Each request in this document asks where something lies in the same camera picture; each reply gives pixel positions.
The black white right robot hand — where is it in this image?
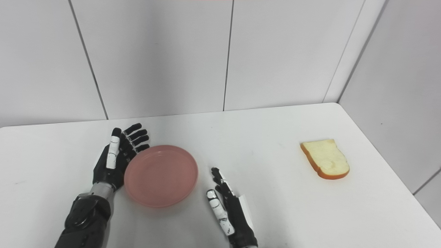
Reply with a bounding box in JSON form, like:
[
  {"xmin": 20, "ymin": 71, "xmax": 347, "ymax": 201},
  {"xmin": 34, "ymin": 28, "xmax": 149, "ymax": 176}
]
[{"xmin": 206, "ymin": 167, "xmax": 258, "ymax": 248}]

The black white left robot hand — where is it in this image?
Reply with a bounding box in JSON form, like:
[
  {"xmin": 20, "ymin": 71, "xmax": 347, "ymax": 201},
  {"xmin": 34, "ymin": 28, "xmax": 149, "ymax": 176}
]
[{"xmin": 92, "ymin": 123, "xmax": 151, "ymax": 192}]

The pink round plate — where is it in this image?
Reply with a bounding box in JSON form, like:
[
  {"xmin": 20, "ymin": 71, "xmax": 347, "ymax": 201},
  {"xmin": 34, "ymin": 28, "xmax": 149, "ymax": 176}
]
[{"xmin": 124, "ymin": 145, "xmax": 199, "ymax": 208}]

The slice of bread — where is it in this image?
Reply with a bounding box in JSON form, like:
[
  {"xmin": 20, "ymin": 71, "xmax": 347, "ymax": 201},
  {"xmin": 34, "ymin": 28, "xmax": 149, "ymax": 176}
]
[{"xmin": 300, "ymin": 139, "xmax": 350, "ymax": 180}]

